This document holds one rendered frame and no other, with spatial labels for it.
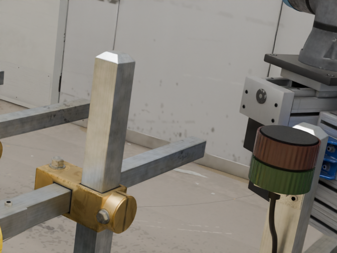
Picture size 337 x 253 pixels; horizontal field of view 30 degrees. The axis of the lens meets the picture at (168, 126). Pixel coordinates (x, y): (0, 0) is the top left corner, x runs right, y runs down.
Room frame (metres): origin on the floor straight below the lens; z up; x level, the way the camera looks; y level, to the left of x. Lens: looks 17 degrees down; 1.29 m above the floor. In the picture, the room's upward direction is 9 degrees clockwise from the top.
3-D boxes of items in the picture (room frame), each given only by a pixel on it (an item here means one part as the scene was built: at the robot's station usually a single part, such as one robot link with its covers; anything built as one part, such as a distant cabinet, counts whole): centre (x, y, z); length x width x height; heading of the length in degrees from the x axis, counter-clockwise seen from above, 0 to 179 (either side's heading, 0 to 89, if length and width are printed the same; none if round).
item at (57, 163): (0.78, 0.14, 0.98); 0.02 x 0.02 x 0.01
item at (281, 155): (0.57, -0.11, 1.11); 0.06 x 0.06 x 0.02
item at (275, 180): (0.57, -0.11, 1.09); 0.06 x 0.06 x 0.02
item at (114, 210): (0.75, 0.09, 0.95); 0.14 x 0.06 x 0.05; 58
